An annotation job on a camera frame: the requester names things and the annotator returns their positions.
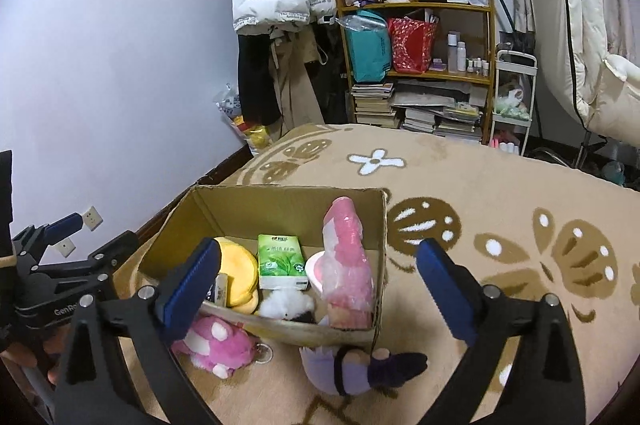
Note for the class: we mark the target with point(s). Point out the red shopping bag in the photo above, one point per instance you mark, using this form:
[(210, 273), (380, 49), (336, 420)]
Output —
[(410, 47)]

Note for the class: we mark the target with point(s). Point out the wooden shelf rack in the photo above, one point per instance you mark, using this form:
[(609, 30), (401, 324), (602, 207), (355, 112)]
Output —
[(487, 55)]

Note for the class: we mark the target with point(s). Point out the person's left hand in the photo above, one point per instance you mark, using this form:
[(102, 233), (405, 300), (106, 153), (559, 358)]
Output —
[(20, 357)]

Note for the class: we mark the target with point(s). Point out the green tissue pack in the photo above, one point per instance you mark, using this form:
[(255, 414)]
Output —
[(281, 262)]

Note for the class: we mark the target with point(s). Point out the purple-clothed plush doll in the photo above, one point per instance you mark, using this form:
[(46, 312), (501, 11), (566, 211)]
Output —
[(360, 370)]

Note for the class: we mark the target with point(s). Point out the pink cloth packet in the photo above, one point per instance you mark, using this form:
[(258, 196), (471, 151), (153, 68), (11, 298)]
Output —
[(347, 265)]

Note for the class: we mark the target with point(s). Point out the white trolley cart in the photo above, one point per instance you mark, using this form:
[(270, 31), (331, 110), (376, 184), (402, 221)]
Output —
[(515, 105)]

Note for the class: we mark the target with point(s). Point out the teal shopping bag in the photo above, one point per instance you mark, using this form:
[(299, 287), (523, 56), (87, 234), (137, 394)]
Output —
[(367, 52)]

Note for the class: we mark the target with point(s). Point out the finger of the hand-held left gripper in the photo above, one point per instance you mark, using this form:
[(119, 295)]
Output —
[(62, 227), (110, 252)]

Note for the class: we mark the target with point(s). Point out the black packet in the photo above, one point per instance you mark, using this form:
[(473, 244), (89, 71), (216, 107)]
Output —
[(222, 289)]

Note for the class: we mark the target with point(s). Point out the black hanging trousers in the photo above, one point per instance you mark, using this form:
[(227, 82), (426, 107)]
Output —
[(255, 80)]

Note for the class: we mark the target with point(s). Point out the stack of books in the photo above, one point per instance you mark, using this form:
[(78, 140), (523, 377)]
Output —
[(372, 105)]

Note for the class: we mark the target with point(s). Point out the printed cardboard box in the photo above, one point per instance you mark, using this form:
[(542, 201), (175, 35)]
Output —
[(295, 215)]

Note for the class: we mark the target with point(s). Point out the pink pig plush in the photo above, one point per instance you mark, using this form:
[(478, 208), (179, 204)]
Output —
[(314, 272)]

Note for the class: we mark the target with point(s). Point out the yellow plush toy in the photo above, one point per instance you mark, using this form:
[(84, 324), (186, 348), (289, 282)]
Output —
[(237, 270)]

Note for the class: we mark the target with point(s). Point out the beige butterfly printed blanket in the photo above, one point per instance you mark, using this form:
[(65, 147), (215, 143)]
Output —
[(500, 205)]

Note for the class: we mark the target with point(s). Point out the white padded recliner chair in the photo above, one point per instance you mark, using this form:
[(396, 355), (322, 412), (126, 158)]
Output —
[(585, 5)]

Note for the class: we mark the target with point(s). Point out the white wall socket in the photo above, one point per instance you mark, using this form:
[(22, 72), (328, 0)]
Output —
[(65, 248), (92, 218)]

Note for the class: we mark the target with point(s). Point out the plastic bag of snacks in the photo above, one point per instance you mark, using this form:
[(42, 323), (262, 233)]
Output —
[(245, 120)]

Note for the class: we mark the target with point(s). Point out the white and black fluffy plush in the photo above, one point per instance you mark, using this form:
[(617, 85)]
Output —
[(285, 305)]

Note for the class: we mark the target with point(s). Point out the tall white bottle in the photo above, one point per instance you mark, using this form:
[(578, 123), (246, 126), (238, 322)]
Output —
[(462, 57), (452, 52)]

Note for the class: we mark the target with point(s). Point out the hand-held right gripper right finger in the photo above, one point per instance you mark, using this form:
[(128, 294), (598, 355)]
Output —
[(450, 295)]

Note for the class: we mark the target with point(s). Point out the pink bear plush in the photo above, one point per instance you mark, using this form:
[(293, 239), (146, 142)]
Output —
[(220, 345)]

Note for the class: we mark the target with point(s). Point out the pile of papers and books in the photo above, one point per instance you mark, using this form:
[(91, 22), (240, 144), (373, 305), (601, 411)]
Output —
[(440, 110)]

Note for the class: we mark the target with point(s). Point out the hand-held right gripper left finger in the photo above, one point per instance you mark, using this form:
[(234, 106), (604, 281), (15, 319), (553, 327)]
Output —
[(190, 290)]

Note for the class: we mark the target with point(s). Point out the beige hanging trousers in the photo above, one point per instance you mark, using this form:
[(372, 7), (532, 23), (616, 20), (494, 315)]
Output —
[(295, 85)]

